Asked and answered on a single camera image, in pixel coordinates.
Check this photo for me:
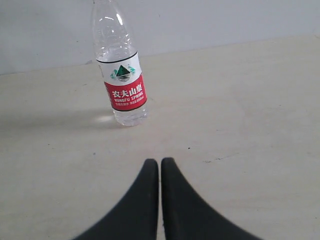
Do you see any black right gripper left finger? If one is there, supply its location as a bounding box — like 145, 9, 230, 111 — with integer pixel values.
76, 159, 159, 240

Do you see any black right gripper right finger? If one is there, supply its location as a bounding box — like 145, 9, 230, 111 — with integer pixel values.
161, 157, 259, 240

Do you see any clear water bottle red label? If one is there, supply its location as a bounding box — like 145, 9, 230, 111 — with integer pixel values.
91, 0, 148, 127

